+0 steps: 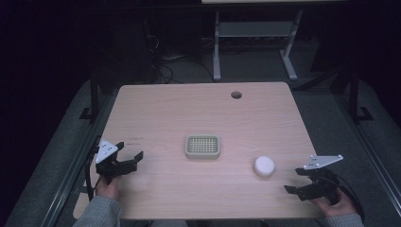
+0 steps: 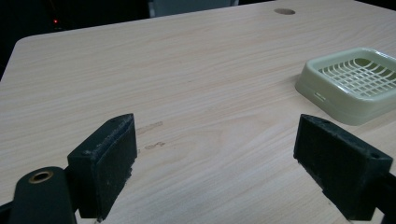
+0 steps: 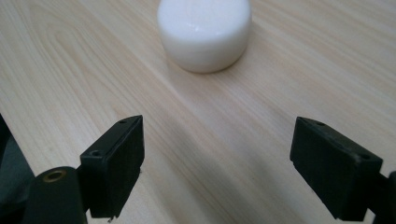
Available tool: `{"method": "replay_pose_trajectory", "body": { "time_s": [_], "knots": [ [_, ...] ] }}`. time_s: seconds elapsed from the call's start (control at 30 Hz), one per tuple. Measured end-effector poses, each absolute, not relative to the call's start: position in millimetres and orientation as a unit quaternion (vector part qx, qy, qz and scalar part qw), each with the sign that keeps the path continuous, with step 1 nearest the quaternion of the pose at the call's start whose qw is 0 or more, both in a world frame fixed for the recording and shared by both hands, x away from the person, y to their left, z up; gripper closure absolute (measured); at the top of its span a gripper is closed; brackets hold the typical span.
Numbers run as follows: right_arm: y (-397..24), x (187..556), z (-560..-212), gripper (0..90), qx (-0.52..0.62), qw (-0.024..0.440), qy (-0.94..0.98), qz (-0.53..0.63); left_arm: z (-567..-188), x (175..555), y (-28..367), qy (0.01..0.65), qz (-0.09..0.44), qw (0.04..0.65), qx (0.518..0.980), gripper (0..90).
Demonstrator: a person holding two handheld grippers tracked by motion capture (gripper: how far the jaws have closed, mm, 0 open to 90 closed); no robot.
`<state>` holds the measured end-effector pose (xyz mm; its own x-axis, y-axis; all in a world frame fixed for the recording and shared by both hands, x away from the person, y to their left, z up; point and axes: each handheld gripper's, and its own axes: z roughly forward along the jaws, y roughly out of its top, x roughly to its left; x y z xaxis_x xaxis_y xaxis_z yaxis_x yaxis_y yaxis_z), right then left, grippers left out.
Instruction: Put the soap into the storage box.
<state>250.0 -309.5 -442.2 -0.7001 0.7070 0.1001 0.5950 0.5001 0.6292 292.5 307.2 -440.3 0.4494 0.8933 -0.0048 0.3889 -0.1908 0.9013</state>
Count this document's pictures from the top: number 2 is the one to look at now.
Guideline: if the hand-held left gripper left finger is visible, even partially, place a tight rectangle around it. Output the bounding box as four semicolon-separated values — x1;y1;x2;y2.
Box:
66;113;138;222

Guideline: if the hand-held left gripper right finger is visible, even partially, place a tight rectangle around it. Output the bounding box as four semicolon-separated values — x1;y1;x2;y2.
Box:
292;113;394;222

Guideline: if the pale green drain basket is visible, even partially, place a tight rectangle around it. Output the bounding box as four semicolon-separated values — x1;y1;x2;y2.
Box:
294;47;396;127

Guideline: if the grey panel behind table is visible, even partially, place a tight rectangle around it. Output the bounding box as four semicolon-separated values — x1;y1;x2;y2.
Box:
148;0;240;18

